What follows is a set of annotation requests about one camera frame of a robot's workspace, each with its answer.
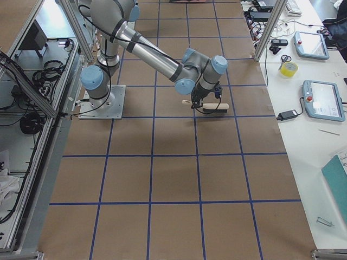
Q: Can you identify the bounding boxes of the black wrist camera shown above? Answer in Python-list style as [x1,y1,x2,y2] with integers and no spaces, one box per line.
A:
[213,83,222,99]

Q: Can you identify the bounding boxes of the blue teach pendant near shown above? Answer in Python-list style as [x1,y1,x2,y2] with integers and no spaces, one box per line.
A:
[302,80,345,122]

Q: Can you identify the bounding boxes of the white hand brush black bristles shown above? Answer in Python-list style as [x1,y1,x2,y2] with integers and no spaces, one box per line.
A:
[182,100,229,114]

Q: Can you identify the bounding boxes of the blue teach pendant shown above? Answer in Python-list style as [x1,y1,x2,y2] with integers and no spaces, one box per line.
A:
[302,80,345,122]
[293,31,330,60]

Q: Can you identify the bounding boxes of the black power brick right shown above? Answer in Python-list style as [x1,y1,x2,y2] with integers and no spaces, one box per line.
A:
[277,109,299,121]

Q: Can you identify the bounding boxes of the scissors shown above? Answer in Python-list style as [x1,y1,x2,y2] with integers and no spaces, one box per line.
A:
[278,55,292,70]

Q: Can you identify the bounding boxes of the yellow tape roll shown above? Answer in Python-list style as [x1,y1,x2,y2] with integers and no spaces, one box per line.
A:
[280,62,298,78]

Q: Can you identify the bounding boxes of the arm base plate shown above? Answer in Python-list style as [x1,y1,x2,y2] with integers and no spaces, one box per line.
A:
[78,85,126,120]

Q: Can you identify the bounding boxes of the blue teach pendant far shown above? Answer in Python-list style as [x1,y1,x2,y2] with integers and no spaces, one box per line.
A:
[293,31,330,60]

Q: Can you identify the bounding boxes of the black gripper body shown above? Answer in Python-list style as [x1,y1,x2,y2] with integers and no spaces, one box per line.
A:
[191,83,214,106]

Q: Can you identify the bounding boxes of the teal notebook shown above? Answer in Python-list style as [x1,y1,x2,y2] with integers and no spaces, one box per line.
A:
[322,155,346,221]

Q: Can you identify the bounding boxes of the aluminium frame post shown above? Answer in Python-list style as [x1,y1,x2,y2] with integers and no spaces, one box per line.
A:
[254,0,287,62]

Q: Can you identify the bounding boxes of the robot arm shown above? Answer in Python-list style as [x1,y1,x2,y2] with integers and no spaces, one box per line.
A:
[78,1,228,113]

